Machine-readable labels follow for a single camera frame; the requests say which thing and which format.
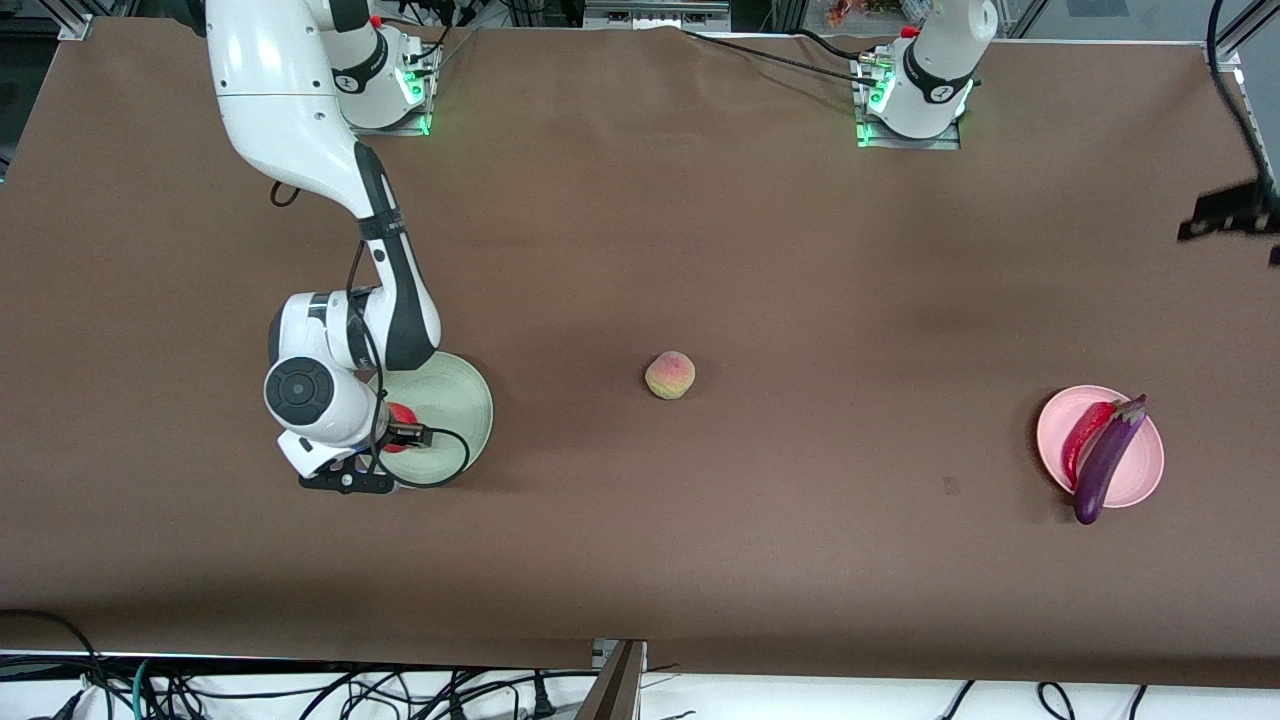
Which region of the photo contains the red chili pepper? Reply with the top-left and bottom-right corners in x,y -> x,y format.
1062,401 -> 1118,491

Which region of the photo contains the long purple eggplant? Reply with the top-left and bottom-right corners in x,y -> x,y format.
1073,393 -> 1149,526

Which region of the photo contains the yellow pink peach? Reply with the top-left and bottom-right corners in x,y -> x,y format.
645,350 -> 697,401

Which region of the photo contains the pale green round plate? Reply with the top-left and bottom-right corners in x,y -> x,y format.
365,351 -> 495,489

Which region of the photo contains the pink round plate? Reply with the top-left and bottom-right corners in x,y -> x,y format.
1036,385 -> 1166,509

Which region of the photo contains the brown table cover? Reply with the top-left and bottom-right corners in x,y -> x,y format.
0,15 -> 1280,691

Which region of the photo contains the colourful background clutter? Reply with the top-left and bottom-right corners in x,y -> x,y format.
825,0 -> 926,29

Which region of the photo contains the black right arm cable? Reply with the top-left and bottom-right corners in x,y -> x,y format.
268,180 -> 473,490

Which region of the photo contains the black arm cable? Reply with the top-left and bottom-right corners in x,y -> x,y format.
1205,0 -> 1280,206
268,180 -> 473,490

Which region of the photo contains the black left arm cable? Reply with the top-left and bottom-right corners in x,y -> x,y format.
1205,0 -> 1280,206

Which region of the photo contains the black floor cable bundle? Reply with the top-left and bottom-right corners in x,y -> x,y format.
150,663 -> 601,720

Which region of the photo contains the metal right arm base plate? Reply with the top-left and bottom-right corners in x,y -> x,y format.
345,108 -> 434,137

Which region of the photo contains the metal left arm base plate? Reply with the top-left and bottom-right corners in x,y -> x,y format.
857,122 -> 962,152

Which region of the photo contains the aluminium profile post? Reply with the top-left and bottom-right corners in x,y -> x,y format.
578,640 -> 647,720

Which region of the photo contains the teal floor cable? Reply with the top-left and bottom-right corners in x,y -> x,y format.
128,657 -> 159,720

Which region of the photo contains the black looped floor cable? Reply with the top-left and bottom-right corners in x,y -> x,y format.
0,608 -> 113,720

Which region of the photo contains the short black table cable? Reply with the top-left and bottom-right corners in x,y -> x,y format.
795,26 -> 871,63

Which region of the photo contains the long black table cable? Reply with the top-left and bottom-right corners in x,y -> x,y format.
683,28 -> 883,89

